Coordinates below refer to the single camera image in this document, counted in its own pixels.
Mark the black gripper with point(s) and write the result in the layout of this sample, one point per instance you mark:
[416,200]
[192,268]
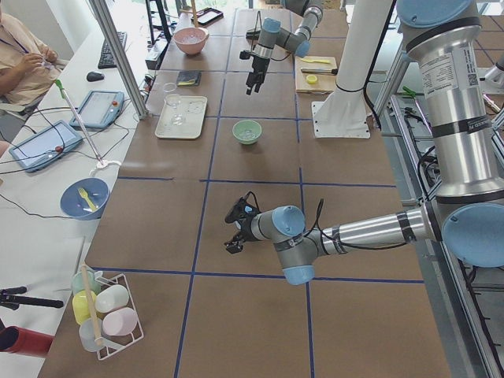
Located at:
[242,231]
[257,64]

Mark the green ceramic bowl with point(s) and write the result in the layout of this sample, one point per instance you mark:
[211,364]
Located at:
[247,132]

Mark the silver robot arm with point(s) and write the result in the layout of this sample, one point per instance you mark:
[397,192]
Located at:
[271,34]
[466,213]

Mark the pink bowl of ice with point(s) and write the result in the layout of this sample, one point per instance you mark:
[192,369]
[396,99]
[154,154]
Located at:
[192,40]

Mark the blue bowl with fork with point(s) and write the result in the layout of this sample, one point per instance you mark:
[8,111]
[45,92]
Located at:
[85,199]

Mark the wooden cutting board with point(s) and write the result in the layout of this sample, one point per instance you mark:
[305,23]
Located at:
[325,84]

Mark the lemon half slice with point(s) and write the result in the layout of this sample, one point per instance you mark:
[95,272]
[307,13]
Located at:
[311,79]

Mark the grey folded cloth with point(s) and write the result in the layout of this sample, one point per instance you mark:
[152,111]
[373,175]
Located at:
[188,78]

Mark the yellow plastic knife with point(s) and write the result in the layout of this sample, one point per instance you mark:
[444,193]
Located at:
[318,61]

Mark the cream bear tray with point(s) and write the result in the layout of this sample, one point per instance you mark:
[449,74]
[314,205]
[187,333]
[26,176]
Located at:
[193,109]

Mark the clear wine glass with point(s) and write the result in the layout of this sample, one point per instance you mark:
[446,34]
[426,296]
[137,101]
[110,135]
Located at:
[173,100]

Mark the dark wooden tray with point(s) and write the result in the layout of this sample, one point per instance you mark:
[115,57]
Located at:
[208,15]

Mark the far blue teach pendant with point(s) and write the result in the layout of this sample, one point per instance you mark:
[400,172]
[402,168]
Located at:
[101,108]

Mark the blue teach pendant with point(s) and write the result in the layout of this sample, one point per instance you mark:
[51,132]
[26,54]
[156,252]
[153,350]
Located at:
[101,108]
[45,147]

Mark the black computer mouse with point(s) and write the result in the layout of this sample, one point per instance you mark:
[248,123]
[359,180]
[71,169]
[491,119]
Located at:
[94,76]

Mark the near blue teach pendant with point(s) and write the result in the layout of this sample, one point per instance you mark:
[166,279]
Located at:
[45,147]

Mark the seated person beige shirt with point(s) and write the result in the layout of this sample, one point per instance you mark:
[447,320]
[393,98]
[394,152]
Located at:
[28,65]

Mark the red cylinder bottle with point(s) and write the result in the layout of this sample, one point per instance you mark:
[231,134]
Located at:
[15,340]

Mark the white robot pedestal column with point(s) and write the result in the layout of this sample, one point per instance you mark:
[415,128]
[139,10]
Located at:
[343,113]

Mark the white wire cup rack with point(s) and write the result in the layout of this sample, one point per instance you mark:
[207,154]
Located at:
[105,311]

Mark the aluminium frame post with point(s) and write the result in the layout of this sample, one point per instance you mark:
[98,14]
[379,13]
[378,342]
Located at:
[105,22]

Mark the grabber stick green handle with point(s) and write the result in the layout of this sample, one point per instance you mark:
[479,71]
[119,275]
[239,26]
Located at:
[101,162]

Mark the black camera tripod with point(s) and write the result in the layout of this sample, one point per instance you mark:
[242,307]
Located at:
[13,297]

